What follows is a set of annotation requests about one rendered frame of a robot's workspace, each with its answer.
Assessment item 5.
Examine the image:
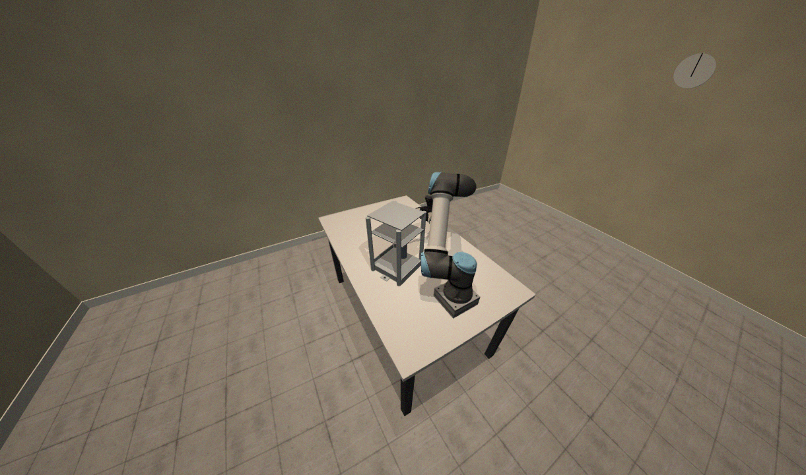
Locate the grey shelving unit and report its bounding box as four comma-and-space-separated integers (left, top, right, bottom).
366, 201, 426, 286

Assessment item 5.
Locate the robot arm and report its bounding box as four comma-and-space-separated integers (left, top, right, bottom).
421, 172, 477, 304

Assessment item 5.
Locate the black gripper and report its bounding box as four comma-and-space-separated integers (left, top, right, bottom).
416, 206, 432, 223

